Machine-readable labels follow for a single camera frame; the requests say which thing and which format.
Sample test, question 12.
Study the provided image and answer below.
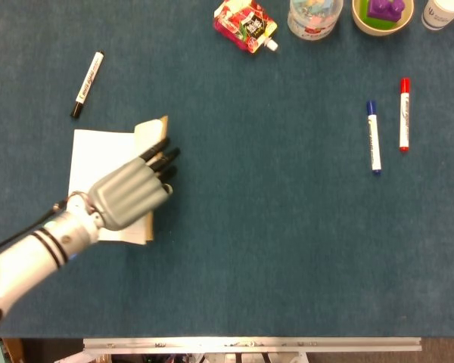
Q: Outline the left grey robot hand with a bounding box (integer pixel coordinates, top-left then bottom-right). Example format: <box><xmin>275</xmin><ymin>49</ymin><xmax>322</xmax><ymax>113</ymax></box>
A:
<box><xmin>87</xmin><ymin>137</ymin><xmax>182</xmax><ymax>231</ymax></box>

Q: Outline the tan spiral notebook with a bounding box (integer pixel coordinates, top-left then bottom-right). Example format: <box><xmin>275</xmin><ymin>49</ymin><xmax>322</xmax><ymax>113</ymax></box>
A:
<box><xmin>67</xmin><ymin>115</ymin><xmax>171</xmax><ymax>246</ymax></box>

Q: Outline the black whiteboard marker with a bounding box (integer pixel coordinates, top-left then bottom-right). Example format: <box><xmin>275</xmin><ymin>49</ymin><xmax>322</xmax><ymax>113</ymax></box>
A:
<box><xmin>70</xmin><ymin>50</ymin><xmax>105</xmax><ymax>119</ymax></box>

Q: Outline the blue whiteboard marker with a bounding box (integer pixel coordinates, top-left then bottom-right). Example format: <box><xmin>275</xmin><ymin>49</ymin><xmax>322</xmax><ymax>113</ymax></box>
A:
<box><xmin>365</xmin><ymin>100</ymin><xmax>383</xmax><ymax>175</ymax></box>

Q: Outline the red whiteboard marker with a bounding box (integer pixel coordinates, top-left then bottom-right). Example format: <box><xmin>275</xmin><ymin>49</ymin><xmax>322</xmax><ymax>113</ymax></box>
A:
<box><xmin>398</xmin><ymin>77</ymin><xmax>412</xmax><ymax>153</ymax></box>

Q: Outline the blue felt table mat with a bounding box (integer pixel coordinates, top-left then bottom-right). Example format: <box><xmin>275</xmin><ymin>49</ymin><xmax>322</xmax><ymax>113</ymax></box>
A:
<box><xmin>0</xmin><ymin>0</ymin><xmax>454</xmax><ymax>339</ymax></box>

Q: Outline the pink drink pouch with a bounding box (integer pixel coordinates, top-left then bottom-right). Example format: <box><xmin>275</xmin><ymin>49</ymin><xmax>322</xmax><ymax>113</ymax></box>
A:
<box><xmin>213</xmin><ymin>0</ymin><xmax>280</xmax><ymax>54</ymax></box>

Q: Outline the clear plastic jar of clips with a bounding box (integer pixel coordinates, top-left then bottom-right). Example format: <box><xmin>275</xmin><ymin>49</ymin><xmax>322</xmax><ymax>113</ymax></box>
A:
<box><xmin>287</xmin><ymin>0</ymin><xmax>344</xmax><ymax>41</ymax></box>

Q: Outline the green toy block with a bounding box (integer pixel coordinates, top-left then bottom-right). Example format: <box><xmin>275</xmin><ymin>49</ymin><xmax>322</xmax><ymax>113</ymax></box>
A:
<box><xmin>357</xmin><ymin>0</ymin><xmax>398</xmax><ymax>28</ymax></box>

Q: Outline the beige bowl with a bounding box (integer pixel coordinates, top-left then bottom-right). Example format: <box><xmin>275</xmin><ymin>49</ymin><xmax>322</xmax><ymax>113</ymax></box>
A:
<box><xmin>351</xmin><ymin>0</ymin><xmax>415</xmax><ymax>37</ymax></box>

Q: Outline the purple toy block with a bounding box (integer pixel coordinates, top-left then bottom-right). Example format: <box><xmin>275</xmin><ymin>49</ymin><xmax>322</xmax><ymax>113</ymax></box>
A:
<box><xmin>365</xmin><ymin>0</ymin><xmax>406</xmax><ymax>22</ymax></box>

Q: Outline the white paper cup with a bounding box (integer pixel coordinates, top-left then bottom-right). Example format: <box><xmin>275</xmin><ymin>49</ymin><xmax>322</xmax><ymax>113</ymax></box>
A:
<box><xmin>421</xmin><ymin>0</ymin><xmax>454</xmax><ymax>32</ymax></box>

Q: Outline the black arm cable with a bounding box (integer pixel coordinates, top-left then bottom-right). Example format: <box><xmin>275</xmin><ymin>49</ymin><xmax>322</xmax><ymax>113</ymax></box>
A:
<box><xmin>0</xmin><ymin>200</ymin><xmax>67</xmax><ymax>258</ymax></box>

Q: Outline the aluminium rail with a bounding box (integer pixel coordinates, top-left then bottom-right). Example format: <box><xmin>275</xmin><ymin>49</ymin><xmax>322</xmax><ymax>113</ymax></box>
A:
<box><xmin>82</xmin><ymin>337</ymin><xmax>423</xmax><ymax>355</ymax></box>

